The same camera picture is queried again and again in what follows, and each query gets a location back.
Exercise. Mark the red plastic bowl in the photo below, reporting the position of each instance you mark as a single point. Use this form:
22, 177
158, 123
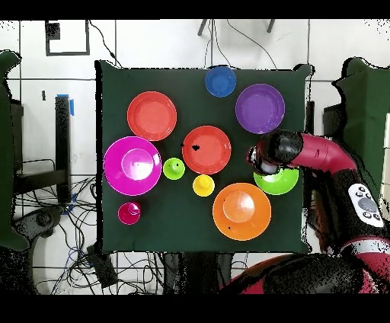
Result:
207, 161
151, 115

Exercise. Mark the pink plastic bowl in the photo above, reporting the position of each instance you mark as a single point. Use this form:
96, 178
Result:
115, 170

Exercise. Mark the blue plastic bowl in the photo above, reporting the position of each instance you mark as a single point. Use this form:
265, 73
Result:
221, 80

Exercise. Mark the green plastic bowl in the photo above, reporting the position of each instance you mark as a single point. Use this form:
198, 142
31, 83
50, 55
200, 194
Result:
280, 184

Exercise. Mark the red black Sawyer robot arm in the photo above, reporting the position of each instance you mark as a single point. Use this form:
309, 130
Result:
323, 152

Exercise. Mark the green plastic cup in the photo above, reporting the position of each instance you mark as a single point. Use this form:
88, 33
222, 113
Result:
172, 171

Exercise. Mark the yellow plastic cup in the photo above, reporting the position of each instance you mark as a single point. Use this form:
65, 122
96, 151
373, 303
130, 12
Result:
203, 186

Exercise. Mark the orange plastic bowl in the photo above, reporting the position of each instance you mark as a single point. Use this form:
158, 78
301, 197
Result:
246, 222

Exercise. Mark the dark green tablecloth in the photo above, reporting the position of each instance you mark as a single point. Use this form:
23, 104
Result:
170, 82

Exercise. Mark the purple plastic bowl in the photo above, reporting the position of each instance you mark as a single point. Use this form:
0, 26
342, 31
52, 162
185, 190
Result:
260, 108

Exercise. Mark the red plastic cup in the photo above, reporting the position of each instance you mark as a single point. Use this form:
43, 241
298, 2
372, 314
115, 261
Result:
126, 214

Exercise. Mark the grey tripod leg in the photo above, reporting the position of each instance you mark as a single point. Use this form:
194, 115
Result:
271, 26
202, 28

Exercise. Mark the blue tape strip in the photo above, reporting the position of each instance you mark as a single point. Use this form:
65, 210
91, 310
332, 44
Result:
72, 107

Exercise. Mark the black metal stand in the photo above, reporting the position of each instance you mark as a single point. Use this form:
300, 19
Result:
333, 122
62, 137

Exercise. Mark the black power strip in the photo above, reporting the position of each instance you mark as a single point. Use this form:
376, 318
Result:
102, 268

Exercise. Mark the green cloth side table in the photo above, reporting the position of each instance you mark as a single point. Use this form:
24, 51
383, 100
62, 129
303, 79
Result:
368, 106
6, 152

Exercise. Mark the black square floor frame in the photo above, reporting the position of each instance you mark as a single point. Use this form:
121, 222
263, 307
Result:
67, 54

